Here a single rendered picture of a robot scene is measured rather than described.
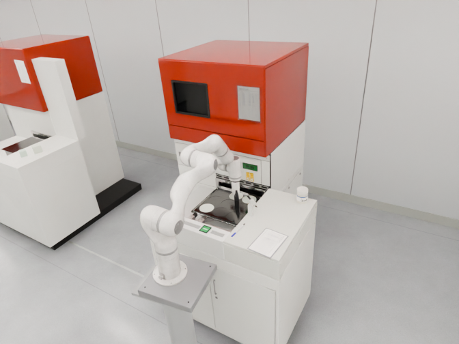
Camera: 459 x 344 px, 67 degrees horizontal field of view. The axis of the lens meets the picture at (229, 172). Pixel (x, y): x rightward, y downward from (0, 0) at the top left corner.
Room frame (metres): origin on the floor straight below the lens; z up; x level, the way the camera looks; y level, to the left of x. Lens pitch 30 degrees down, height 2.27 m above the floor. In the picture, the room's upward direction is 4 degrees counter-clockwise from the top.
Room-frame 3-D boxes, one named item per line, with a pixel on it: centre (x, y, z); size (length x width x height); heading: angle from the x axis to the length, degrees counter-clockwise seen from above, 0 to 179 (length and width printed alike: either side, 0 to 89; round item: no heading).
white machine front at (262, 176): (2.26, 0.06, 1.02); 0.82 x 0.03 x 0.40; 57
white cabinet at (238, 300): (1.84, 0.01, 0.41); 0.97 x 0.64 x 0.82; 57
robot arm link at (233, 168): (2.01, -0.03, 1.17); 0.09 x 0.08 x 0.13; 60
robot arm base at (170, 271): (1.39, 0.36, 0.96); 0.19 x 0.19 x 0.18
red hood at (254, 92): (2.53, -0.10, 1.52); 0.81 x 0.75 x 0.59; 57
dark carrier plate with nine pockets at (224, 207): (1.97, 0.02, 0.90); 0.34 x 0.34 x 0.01; 57
